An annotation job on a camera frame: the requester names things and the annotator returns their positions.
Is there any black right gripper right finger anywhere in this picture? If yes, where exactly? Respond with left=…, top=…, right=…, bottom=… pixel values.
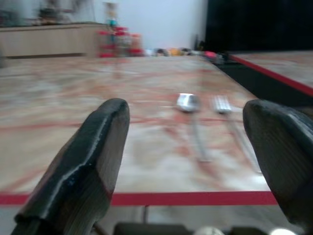
left=243, top=99, right=313, bottom=233

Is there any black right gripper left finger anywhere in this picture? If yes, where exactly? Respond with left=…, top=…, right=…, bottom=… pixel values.
left=11, top=98, right=130, bottom=235

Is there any silver metal fork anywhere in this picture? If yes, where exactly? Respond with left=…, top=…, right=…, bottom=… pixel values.
left=212, top=95, right=263, bottom=175

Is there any silver metal spoon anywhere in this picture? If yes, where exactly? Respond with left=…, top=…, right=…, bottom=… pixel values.
left=176, top=93, right=212, bottom=164

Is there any large black screen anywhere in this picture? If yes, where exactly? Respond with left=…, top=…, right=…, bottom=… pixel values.
left=205, top=0, right=313, bottom=52

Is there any red rack with jars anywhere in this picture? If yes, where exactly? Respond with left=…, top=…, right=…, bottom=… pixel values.
left=97, top=25, right=144, bottom=58

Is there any light wooden sideboard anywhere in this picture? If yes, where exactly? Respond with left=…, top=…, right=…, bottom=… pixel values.
left=0, top=23, right=106, bottom=59

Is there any yellow toy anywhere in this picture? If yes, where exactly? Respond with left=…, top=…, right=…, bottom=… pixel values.
left=168, top=47, right=183, bottom=57

